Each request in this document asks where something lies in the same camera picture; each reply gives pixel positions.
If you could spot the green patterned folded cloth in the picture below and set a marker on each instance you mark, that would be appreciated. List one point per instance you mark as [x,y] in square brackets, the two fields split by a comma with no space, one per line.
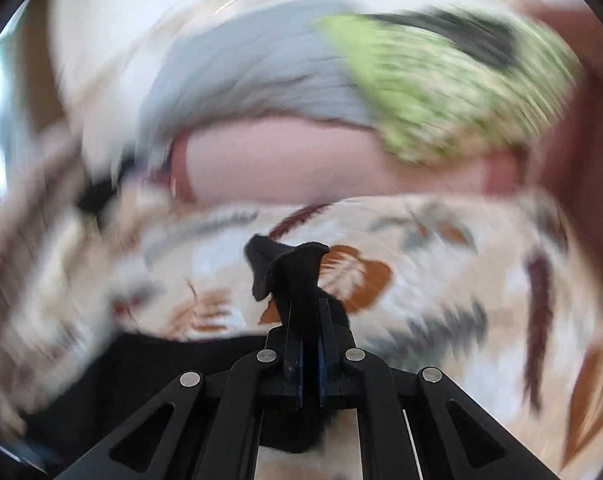
[433,102]

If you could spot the dark grey ribbed garment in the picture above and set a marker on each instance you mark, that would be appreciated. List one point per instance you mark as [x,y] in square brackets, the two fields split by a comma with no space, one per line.
[486,40]

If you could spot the small black garment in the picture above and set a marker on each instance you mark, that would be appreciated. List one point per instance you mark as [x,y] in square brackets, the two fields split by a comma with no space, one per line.
[98,193]

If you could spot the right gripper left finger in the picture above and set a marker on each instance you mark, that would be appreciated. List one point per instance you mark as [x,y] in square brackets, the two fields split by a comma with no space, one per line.
[200,425]

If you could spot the grey quilted pillow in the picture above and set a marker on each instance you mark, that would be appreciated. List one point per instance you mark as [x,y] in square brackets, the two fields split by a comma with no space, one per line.
[274,60]

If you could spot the black pants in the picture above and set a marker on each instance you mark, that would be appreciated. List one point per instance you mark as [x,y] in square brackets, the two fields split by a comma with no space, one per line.
[134,368]

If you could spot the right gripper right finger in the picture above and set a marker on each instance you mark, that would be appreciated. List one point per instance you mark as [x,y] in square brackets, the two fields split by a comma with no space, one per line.
[422,425]

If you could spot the leaf pattern fleece blanket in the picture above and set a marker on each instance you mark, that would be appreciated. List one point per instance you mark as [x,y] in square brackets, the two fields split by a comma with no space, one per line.
[498,294]

